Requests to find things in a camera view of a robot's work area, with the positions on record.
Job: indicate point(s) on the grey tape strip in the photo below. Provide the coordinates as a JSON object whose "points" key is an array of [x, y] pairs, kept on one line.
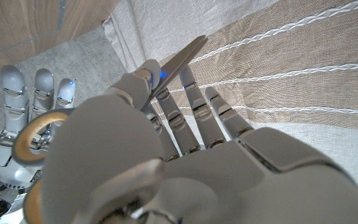
{"points": [[62, 12], [17, 45]]}

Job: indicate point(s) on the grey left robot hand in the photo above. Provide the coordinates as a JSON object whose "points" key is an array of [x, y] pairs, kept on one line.
{"points": [[197, 180]]}

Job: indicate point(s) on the beige striped curtain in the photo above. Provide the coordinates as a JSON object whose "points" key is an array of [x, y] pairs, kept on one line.
{"points": [[291, 77]]}

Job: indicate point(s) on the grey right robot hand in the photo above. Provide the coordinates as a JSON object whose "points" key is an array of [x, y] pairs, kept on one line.
{"points": [[14, 93]]}

